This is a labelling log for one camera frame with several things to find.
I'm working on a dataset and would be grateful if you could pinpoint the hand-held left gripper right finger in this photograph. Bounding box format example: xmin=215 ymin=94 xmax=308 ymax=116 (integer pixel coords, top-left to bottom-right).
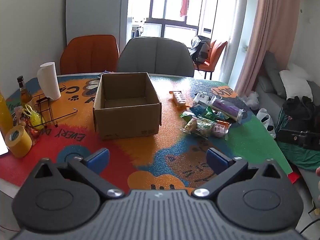
xmin=194 ymin=147 xmax=284 ymax=199

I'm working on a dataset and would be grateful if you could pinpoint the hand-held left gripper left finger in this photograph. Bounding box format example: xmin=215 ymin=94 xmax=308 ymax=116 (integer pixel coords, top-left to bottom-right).
xmin=34 ymin=148 xmax=125 ymax=199

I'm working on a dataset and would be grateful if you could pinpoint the yellow green pastry packet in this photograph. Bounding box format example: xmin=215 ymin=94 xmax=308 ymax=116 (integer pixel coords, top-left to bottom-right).
xmin=180 ymin=117 xmax=216 ymax=138

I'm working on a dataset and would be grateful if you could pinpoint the small blue snack packet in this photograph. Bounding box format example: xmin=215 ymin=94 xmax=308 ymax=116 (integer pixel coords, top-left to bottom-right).
xmin=215 ymin=111 xmax=231 ymax=122

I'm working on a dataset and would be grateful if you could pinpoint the brown cardboard box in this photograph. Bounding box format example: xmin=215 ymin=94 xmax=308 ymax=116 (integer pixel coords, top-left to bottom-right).
xmin=93 ymin=72 xmax=162 ymax=141

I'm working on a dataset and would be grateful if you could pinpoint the dark green snack packet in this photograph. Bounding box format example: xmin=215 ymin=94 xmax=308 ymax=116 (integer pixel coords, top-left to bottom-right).
xmin=205 ymin=106 xmax=218 ymax=121

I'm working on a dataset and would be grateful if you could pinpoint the purple white long snack packet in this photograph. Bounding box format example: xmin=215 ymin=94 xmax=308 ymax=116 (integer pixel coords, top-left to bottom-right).
xmin=209 ymin=95 xmax=244 ymax=124

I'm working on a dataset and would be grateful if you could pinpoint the bright green snack packet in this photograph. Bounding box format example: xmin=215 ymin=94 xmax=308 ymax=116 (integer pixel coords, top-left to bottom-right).
xmin=180 ymin=111 xmax=198 ymax=121

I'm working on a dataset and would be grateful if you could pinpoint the blue green snack packet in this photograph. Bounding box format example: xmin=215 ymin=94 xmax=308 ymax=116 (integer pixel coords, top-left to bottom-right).
xmin=189 ymin=105 xmax=208 ymax=116

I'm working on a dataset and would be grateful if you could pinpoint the white clear snack packet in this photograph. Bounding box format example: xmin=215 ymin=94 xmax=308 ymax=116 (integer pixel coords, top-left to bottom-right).
xmin=193 ymin=92 xmax=210 ymax=106

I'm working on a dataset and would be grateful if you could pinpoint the person's right hand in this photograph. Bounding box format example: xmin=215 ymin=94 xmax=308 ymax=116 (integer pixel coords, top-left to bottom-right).
xmin=315 ymin=166 xmax=320 ymax=202

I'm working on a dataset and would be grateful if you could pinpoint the red plastic wrapper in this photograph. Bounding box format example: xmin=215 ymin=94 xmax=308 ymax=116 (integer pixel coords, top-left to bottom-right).
xmin=25 ymin=124 xmax=41 ymax=145

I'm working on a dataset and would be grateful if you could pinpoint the orange wafer snack packet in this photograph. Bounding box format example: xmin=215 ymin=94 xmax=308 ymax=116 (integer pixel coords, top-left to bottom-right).
xmin=169 ymin=91 xmax=187 ymax=110

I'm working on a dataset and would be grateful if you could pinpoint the yellow plastic bag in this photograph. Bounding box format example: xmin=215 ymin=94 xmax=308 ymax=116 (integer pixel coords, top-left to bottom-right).
xmin=23 ymin=104 xmax=46 ymax=131

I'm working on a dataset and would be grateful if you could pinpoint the yellow tape roll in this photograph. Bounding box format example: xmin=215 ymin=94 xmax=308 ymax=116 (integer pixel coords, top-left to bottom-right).
xmin=5 ymin=126 xmax=33 ymax=158

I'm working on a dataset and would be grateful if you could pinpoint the green cloth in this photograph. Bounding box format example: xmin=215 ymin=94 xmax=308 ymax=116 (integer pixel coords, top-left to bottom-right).
xmin=274 ymin=107 xmax=320 ymax=171

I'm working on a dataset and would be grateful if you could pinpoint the black device on sofa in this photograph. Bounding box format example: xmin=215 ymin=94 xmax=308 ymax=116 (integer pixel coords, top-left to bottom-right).
xmin=277 ymin=128 xmax=320 ymax=151

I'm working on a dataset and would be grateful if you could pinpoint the white paper towel roll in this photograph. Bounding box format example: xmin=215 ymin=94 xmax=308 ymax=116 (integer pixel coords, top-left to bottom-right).
xmin=37 ymin=62 xmax=62 ymax=101

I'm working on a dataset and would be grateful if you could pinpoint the flat white device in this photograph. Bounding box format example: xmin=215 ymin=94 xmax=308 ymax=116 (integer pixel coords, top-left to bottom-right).
xmin=0 ymin=132 xmax=9 ymax=156

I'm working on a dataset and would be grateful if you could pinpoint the grey sofa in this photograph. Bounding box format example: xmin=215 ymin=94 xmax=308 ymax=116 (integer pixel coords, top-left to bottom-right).
xmin=254 ymin=51 xmax=320 ymax=205

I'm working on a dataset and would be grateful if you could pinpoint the black bag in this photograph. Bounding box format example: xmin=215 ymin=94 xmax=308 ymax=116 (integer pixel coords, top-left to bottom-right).
xmin=282 ymin=96 xmax=320 ymax=128

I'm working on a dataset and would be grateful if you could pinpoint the amber glass bottle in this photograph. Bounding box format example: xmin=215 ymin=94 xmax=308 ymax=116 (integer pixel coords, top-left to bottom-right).
xmin=17 ymin=76 xmax=36 ymax=111

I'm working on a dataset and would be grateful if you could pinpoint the tall yellow bottle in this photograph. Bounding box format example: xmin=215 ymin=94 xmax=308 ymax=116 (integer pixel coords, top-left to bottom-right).
xmin=0 ymin=89 xmax=13 ymax=136

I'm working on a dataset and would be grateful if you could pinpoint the orange dining chair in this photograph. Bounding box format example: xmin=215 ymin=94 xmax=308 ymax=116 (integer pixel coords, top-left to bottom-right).
xmin=60 ymin=34 xmax=120 ymax=76

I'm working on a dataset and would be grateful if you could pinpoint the orange chair by window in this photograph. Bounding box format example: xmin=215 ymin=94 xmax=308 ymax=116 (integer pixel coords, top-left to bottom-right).
xmin=199 ymin=40 xmax=228 ymax=80

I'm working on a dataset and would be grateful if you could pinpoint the white pillow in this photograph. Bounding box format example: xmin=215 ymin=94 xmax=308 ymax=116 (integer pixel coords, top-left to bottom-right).
xmin=278 ymin=69 xmax=313 ymax=101

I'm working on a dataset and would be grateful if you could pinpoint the grey black backpack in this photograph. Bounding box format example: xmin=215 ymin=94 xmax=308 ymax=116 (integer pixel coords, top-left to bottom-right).
xmin=189 ymin=35 xmax=212 ymax=63

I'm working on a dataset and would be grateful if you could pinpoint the grey dining chair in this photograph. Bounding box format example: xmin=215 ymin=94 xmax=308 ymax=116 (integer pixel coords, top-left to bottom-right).
xmin=117 ymin=37 xmax=195 ymax=78

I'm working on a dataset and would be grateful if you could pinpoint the pink curtain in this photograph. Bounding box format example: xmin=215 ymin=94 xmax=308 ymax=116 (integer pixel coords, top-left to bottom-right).
xmin=235 ymin=0 xmax=301 ymax=96

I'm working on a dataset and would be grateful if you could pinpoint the grey leaning board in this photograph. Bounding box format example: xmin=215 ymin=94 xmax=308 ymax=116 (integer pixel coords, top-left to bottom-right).
xmin=65 ymin=0 xmax=131 ymax=46

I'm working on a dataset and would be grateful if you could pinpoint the black wire rack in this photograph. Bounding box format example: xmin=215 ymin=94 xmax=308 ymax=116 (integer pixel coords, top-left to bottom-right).
xmin=34 ymin=96 xmax=78 ymax=128

